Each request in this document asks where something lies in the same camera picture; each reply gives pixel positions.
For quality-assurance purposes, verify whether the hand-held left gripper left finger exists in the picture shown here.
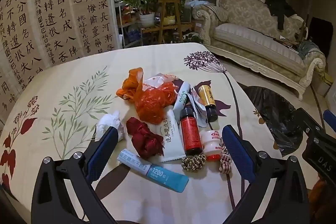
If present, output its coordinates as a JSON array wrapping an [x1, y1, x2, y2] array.
[[31, 126, 119, 224]]

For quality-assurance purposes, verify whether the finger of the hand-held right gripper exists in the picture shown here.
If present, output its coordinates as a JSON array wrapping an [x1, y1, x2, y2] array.
[[323, 109, 336, 132], [295, 108, 326, 140]]

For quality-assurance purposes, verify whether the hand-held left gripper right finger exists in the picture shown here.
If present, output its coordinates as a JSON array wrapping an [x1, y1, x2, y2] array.
[[222, 125, 310, 224]]

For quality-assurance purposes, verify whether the red checked ribbon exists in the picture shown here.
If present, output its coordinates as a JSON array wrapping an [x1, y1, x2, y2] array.
[[219, 137, 234, 177]]

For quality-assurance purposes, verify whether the white tissue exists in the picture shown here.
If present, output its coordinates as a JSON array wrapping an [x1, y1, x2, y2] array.
[[96, 111, 125, 142]]

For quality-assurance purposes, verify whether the small white bottle red label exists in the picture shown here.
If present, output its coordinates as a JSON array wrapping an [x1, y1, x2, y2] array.
[[200, 130, 223, 161]]

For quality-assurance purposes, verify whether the trash bin with black bag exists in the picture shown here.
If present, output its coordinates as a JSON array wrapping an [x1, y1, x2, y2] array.
[[238, 82, 305, 156]]

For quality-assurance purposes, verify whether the dark red cloth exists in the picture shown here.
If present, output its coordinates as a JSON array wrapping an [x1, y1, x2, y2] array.
[[126, 117, 164, 160]]

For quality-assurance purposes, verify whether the red label dark bottle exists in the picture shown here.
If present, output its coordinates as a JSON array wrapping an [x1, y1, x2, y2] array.
[[179, 106, 204, 156]]

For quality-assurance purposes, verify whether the silver wrapper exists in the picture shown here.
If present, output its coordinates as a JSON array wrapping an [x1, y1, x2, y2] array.
[[192, 88, 209, 130]]

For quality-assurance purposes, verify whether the gold label dark bottle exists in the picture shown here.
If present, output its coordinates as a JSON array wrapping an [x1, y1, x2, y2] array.
[[197, 85, 218, 123]]

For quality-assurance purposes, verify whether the teal and white stick packet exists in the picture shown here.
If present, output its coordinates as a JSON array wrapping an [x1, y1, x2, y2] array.
[[117, 148, 189, 193]]

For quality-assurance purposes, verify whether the red-orange plastic bag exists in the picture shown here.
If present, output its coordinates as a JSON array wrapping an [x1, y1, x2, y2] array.
[[135, 81, 177, 125]]

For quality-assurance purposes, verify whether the white pouch packet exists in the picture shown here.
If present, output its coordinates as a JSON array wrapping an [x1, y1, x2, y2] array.
[[157, 105, 185, 163]]

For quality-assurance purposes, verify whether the translucent orange plastic bag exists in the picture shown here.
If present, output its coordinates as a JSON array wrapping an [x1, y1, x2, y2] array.
[[116, 68, 145, 101]]

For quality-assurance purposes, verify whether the white green wrapper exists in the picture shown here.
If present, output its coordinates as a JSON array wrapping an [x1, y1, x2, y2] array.
[[173, 83, 191, 111]]

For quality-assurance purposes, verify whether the white packet orange print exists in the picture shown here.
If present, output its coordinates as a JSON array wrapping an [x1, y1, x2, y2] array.
[[143, 73, 181, 88]]

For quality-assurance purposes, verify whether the person's right forearm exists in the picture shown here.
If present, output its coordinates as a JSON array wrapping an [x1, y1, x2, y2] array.
[[308, 175, 332, 216]]

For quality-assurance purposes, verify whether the teal blanket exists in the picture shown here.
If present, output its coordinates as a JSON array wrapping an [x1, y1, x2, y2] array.
[[298, 40, 319, 60]]

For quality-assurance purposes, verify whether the dark brown cloth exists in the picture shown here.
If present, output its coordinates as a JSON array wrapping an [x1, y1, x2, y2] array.
[[273, 38, 300, 48]]

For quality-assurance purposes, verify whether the cream carved sofa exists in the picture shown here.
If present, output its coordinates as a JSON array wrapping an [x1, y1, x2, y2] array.
[[192, 0, 327, 101]]

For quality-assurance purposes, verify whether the black jacket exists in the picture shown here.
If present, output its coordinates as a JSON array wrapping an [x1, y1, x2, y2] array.
[[264, 0, 297, 30]]

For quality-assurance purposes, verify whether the low leafy green plant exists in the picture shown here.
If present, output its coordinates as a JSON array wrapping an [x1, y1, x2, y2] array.
[[184, 32, 204, 45]]

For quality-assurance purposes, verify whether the white metal shelf rack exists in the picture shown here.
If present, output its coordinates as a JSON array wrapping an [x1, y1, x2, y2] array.
[[113, 1, 143, 48]]

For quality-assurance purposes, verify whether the calligraphy paper sheet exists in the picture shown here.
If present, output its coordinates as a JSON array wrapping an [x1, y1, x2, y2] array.
[[0, 0, 53, 130]]

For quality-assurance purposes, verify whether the striped beige throw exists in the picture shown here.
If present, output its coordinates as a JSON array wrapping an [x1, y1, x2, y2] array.
[[210, 4, 229, 21]]

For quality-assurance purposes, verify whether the calligraphy scroll screen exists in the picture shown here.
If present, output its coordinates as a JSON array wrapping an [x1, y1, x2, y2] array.
[[34, 0, 117, 68]]

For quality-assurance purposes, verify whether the wooden plant stand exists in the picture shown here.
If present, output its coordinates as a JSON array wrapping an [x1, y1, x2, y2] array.
[[142, 0, 195, 45]]

